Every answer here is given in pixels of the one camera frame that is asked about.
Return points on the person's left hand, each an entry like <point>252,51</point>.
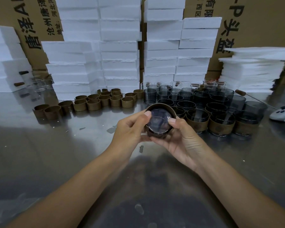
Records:
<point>128,137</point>

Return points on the person's right hand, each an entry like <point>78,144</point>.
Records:
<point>187,147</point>

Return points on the cluster of transparent plastic cups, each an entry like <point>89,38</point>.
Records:
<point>150,96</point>

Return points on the group of brown sleeve rings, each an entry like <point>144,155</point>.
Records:
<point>92,104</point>

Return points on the bunch of clear plastic cups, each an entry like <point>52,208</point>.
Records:
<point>40,84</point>

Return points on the person's right forearm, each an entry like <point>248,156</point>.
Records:
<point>244,197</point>

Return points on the person's left forearm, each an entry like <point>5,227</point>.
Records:
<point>66,194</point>

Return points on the tall stack white foam blocks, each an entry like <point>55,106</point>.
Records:
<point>114,52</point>

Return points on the stepped stack white foam blocks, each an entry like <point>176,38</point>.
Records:
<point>161,54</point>

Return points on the stack of thin foam sheets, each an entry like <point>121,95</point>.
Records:
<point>249,71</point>

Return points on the brown cork stick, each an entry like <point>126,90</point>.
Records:
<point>19,84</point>
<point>23,72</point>

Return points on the stack of white foam blocks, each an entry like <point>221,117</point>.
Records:
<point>2,61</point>

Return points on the large printed cardboard box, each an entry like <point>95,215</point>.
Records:
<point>266,21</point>

